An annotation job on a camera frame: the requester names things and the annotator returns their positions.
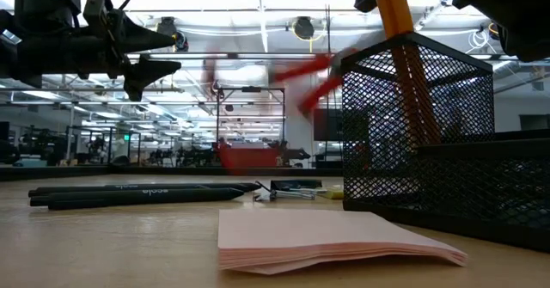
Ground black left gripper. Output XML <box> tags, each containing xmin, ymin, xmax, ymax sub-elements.
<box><xmin>81</xmin><ymin>0</ymin><xmax>182</xmax><ymax>102</ymax></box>

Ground red storage bin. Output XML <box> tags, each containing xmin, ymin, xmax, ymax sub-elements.
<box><xmin>218</xmin><ymin>146</ymin><xmax>280</xmax><ymax>169</ymax></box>

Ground suspended light rail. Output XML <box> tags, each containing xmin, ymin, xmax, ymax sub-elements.
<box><xmin>128</xmin><ymin>52</ymin><xmax>336</xmax><ymax>61</ymax></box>

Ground black background frame stand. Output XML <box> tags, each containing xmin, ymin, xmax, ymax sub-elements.
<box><xmin>216</xmin><ymin>85</ymin><xmax>287</xmax><ymax>151</ymax></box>

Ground black monitor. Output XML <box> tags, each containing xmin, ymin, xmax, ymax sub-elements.
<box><xmin>313</xmin><ymin>107</ymin><xmax>345</xmax><ymax>143</ymax></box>

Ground red handled scissors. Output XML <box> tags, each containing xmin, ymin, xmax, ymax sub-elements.
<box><xmin>272</xmin><ymin>48</ymin><xmax>358</xmax><ymax>118</ymax></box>

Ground wall mounted screen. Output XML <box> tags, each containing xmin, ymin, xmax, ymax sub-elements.
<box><xmin>518</xmin><ymin>113</ymin><xmax>550</xmax><ymax>131</ymax></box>

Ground pink sticky note pad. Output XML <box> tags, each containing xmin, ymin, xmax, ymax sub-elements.
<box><xmin>217</xmin><ymin>208</ymin><xmax>469</xmax><ymax>276</ymax></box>

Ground black mesh desk organizer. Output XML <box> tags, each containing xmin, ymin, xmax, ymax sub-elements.
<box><xmin>341</xmin><ymin>31</ymin><xmax>550</xmax><ymax>254</ymax></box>

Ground black pen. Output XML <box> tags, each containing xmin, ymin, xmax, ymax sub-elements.
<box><xmin>46</xmin><ymin>187</ymin><xmax>245</xmax><ymax>211</ymax></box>
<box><xmin>27</xmin><ymin>184</ymin><xmax>203</xmax><ymax>197</ymax></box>
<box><xmin>28</xmin><ymin>194</ymin><xmax>143</xmax><ymax>207</ymax></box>
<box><xmin>98</xmin><ymin>181</ymin><xmax>262</xmax><ymax>192</ymax></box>

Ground black aluminium table frame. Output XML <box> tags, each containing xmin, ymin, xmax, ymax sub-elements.
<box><xmin>0</xmin><ymin>165</ymin><xmax>345</xmax><ymax>182</ymax></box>

